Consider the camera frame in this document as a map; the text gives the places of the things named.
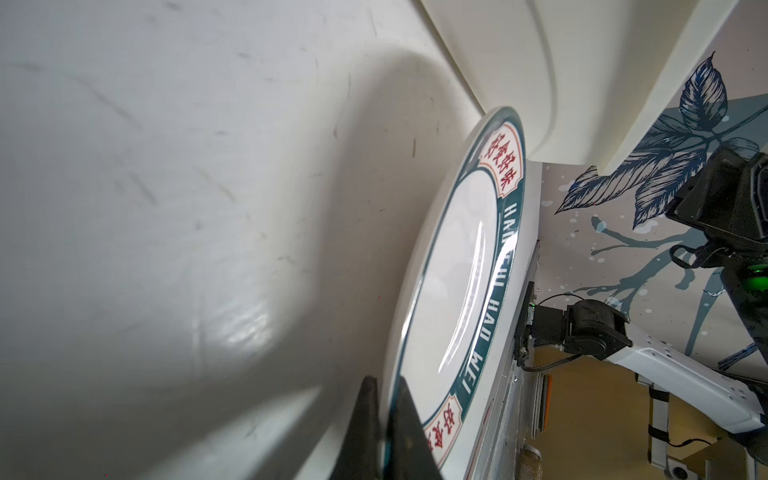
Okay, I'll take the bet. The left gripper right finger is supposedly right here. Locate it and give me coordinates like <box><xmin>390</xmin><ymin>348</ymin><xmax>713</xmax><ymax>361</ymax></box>
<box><xmin>383</xmin><ymin>377</ymin><xmax>442</xmax><ymax>480</ymax></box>

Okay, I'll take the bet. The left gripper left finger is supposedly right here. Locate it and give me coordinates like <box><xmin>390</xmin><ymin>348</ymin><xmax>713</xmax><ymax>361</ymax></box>
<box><xmin>329</xmin><ymin>376</ymin><xmax>380</xmax><ymax>480</ymax></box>

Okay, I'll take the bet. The green rim plate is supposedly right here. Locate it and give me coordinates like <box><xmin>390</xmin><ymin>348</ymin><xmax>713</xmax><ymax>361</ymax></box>
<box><xmin>379</xmin><ymin>106</ymin><xmax>535</xmax><ymax>478</ymax></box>

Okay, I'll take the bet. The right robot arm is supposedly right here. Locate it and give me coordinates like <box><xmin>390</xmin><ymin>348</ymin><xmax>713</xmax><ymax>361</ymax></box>
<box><xmin>555</xmin><ymin>147</ymin><xmax>767</xmax><ymax>463</ymax></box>

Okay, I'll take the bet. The white plastic bin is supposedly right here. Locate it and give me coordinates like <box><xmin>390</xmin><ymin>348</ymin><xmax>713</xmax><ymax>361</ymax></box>
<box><xmin>423</xmin><ymin>1</ymin><xmax>734</xmax><ymax>175</ymax></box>

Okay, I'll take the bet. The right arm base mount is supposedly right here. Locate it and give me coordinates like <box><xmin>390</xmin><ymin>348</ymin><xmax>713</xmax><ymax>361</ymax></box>
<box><xmin>513</xmin><ymin>281</ymin><xmax>565</xmax><ymax>367</ymax></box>

